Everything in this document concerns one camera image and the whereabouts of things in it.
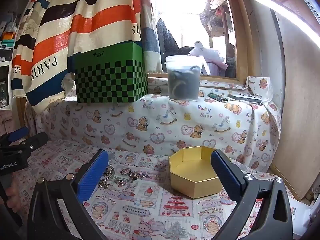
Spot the person's left hand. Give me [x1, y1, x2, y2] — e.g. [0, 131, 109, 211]
[4, 179, 24, 205]

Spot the pink patchwork print cloth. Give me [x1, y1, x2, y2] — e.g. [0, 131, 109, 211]
[15, 140, 300, 240]

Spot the wooden window frame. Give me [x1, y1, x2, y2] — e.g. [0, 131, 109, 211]
[140, 0, 253, 83]

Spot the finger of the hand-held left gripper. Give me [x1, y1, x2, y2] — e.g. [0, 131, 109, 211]
[0, 127, 29, 143]
[14, 132, 49, 154]

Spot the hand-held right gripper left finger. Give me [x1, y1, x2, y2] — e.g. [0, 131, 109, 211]
[27, 149, 110, 240]

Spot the green checkered box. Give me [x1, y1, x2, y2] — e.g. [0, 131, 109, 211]
[74, 42, 148, 104]

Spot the silver chain cluster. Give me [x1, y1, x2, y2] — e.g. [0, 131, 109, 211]
[120, 169, 148, 181]

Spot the white box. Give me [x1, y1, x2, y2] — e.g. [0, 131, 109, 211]
[287, 196, 319, 230]

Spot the storage shelf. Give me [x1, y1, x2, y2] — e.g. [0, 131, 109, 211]
[0, 12, 19, 110]

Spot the silver bangle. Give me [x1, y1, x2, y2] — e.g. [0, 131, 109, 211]
[99, 164, 116, 184]

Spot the bear print cloth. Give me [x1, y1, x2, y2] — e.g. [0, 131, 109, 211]
[25, 76, 282, 174]

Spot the green lighter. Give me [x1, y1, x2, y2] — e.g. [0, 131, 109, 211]
[207, 93, 228, 102]

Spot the black cloth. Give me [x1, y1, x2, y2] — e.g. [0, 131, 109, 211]
[156, 19, 197, 57]

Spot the white light bar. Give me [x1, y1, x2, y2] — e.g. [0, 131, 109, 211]
[250, 0, 320, 45]

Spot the white plush toy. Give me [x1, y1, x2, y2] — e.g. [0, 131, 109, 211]
[189, 41, 229, 69]

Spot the striped curtain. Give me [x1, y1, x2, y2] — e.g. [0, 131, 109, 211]
[11, 0, 163, 114]

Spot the gold hexagonal box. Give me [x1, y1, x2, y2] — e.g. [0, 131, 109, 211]
[169, 146, 224, 199]

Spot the dark flat device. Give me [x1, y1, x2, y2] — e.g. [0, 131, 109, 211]
[228, 92, 262, 105]

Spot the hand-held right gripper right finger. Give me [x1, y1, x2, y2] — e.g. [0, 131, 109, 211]
[211, 149, 293, 240]

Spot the clear plastic jar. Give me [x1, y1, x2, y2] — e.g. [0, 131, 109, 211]
[164, 55, 202, 100]

